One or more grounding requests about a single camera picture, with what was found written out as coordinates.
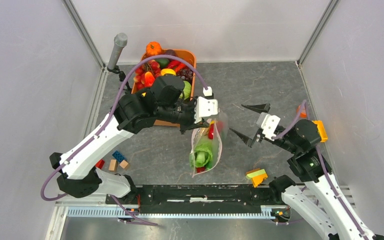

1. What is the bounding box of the dark grape bunch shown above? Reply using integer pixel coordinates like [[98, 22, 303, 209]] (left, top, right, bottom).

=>
[[177, 68, 194, 84]]

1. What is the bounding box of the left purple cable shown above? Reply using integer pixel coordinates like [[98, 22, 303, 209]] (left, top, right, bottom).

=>
[[40, 54, 213, 202]]

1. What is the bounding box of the purple cable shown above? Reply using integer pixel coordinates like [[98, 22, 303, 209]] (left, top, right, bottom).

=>
[[40, 54, 213, 202], [273, 99, 370, 240]]

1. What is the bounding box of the small red chili pair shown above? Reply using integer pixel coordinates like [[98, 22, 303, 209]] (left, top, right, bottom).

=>
[[166, 60, 187, 74]]

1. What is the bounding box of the orange round cap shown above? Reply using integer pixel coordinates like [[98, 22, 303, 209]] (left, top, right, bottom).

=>
[[296, 105, 308, 119]]

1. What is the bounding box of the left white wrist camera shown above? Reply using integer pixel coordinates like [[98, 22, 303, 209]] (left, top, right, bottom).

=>
[[194, 86, 219, 124]]

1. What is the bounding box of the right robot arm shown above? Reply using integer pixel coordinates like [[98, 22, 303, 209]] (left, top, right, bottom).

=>
[[233, 100, 384, 240]]

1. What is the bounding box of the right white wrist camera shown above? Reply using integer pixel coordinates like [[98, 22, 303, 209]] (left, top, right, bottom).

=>
[[256, 112, 281, 141]]

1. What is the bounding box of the orange mini pumpkin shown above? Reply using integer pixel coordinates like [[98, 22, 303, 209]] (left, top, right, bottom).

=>
[[145, 41, 164, 57]]

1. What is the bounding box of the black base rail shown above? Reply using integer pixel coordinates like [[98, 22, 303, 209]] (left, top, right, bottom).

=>
[[105, 177, 302, 220]]

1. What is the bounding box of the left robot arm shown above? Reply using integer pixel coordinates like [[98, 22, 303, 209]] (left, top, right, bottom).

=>
[[49, 74, 219, 204]]

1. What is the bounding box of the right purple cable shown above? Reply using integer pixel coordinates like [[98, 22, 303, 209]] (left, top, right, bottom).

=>
[[273, 99, 370, 240]]

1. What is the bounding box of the yellow bell pepper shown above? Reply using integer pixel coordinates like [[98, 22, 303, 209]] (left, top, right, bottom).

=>
[[160, 68, 177, 76]]

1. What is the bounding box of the dark purple onion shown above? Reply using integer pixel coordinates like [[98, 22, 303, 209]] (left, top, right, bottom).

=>
[[164, 49, 178, 57]]

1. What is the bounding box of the wooden cube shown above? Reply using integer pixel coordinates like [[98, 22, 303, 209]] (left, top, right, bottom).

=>
[[108, 159, 119, 172], [119, 160, 130, 170]]

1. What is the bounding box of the green avocado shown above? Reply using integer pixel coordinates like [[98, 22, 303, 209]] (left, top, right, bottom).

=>
[[155, 58, 170, 69]]

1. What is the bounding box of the blue toy brick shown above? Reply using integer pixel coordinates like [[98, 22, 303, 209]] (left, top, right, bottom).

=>
[[112, 150, 126, 163]]

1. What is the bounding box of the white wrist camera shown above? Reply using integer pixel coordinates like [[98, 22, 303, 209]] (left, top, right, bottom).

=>
[[256, 112, 281, 141], [194, 86, 219, 124]]

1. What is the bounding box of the yellow orange toy block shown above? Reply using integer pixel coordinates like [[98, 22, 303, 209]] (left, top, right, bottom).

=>
[[245, 168, 269, 188]]

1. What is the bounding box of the round green cabbage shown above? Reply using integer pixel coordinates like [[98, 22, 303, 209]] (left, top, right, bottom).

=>
[[180, 81, 192, 101]]

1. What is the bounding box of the clear zip top bag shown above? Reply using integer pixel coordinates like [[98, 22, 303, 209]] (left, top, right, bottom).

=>
[[189, 111, 229, 177]]

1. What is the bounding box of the grey microphone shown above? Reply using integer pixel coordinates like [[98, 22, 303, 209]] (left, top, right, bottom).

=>
[[107, 32, 128, 71]]

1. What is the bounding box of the green napa cabbage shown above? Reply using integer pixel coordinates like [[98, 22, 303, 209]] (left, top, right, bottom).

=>
[[189, 136, 215, 170]]

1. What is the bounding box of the yellow plastic crate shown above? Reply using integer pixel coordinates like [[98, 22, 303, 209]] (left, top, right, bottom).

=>
[[312, 120, 328, 143]]

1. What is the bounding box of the small red block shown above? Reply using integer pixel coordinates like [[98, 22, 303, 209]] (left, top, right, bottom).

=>
[[95, 159, 105, 169]]

